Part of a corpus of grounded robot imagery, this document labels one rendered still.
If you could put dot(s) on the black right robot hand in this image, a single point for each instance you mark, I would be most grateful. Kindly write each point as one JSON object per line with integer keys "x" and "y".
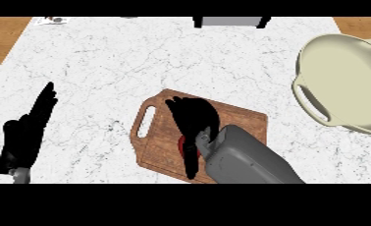
{"x": 193, "y": 118}

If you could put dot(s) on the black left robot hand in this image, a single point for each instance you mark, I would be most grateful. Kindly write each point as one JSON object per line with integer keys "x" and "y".
{"x": 28, "y": 128}

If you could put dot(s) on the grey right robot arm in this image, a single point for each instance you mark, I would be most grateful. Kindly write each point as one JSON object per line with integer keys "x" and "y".
{"x": 243, "y": 159}

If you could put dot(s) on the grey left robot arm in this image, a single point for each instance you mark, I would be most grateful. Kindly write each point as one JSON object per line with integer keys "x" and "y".
{"x": 21, "y": 175}

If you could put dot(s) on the red tomato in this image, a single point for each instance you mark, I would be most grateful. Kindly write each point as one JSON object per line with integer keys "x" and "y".
{"x": 181, "y": 146}

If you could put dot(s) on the brown wooden cutting board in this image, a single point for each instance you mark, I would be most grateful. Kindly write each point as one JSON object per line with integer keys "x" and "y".
{"x": 159, "y": 141}

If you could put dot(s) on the grey and black appliance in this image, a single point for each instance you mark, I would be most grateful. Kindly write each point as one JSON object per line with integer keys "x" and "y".
{"x": 231, "y": 21}

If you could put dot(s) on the small white and grey object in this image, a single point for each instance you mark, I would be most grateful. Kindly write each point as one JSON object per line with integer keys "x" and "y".
{"x": 52, "y": 20}

